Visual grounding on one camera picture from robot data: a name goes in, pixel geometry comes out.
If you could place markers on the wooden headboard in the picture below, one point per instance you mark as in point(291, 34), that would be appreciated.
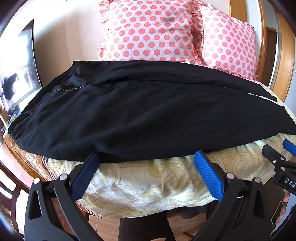
point(238, 10)

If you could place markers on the yellow patterned bedspread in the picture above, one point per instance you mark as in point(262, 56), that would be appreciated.
point(148, 183)

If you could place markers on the person's legs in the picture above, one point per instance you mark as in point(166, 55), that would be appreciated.
point(143, 229)

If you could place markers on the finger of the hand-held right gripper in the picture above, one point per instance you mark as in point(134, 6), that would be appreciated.
point(272, 154)
point(290, 146)

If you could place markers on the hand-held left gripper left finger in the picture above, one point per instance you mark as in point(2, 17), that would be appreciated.
point(86, 173)

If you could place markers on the dark wooden chair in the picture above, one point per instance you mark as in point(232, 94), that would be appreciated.
point(10, 192)

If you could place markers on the pink polka dot pillow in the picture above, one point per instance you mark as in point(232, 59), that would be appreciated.
point(229, 44)
point(148, 32)

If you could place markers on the person's right hand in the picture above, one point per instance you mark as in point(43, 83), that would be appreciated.
point(282, 214)

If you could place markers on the wooden door frame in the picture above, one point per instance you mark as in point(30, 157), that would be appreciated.
point(285, 53)

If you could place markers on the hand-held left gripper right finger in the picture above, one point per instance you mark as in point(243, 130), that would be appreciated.
point(208, 173)

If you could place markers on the black pants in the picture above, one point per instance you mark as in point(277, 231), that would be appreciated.
point(143, 111)

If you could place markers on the dark cloth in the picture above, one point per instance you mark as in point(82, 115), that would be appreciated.
point(193, 213)

